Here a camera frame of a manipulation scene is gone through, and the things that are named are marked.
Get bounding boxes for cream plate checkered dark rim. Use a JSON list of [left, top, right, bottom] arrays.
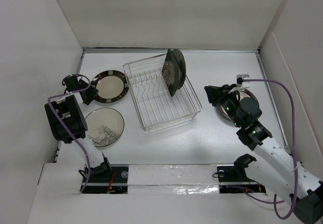
[[91, 70, 129, 103]]

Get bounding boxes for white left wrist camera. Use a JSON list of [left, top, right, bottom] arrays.
[[63, 74, 77, 82]]

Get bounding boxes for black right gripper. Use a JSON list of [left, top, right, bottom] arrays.
[[204, 84, 242, 128]]

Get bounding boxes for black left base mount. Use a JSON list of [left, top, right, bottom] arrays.
[[79, 165, 129, 194]]

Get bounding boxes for metal wire dish rack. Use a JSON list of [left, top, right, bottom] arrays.
[[123, 53, 202, 132]]

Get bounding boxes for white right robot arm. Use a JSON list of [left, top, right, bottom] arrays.
[[204, 84, 322, 223]]

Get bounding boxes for cream plate tree pattern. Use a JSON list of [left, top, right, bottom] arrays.
[[85, 107, 125, 148]]

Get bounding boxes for grey reindeer round plate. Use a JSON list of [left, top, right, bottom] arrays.
[[172, 49, 186, 89]]

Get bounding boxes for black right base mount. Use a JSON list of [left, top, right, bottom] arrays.
[[212, 165, 266, 194]]

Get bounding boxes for black floral square plate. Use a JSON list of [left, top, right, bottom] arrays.
[[161, 49, 182, 97]]

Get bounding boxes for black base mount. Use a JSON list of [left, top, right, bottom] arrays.
[[212, 165, 266, 194], [79, 165, 129, 194]]

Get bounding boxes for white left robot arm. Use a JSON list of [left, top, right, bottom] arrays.
[[44, 74, 113, 182]]

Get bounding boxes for cream plate brown rim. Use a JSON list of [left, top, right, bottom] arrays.
[[217, 89, 258, 122]]

